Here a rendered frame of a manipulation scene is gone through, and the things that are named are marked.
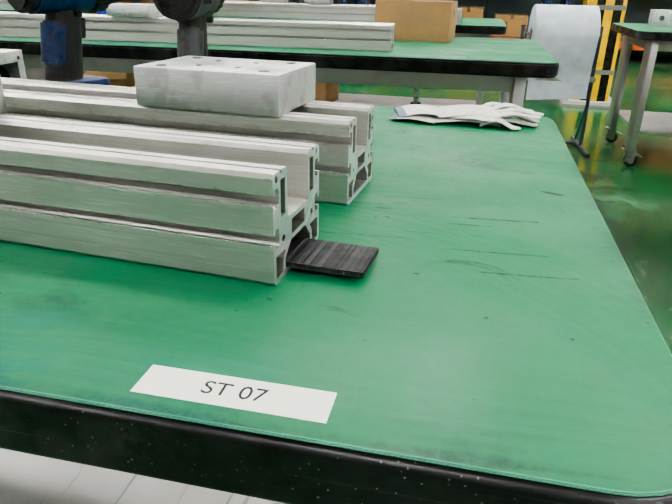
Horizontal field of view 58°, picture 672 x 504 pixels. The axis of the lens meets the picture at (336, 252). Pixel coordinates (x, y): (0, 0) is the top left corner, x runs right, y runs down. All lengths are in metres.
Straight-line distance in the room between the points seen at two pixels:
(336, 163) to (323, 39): 1.60
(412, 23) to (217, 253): 2.19
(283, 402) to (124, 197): 0.22
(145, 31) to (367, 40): 0.80
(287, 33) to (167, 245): 1.78
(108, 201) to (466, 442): 0.32
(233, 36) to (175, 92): 1.62
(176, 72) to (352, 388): 0.41
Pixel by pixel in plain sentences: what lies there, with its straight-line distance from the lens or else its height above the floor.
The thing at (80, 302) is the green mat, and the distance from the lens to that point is 0.46.
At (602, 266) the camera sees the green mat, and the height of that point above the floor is 0.78.
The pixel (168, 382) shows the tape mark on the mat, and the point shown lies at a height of 0.78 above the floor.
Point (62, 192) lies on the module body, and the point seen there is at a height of 0.83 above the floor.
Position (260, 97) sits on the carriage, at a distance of 0.62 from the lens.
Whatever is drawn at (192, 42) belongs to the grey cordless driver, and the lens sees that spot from 0.86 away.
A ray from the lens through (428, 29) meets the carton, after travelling 2.58.
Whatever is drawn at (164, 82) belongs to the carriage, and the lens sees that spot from 0.66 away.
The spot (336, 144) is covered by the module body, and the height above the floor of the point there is 0.84.
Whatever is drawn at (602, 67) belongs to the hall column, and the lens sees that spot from 6.20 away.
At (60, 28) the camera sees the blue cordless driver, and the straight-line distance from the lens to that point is 1.00.
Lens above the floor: 0.99
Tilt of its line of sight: 24 degrees down
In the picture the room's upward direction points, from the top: 1 degrees clockwise
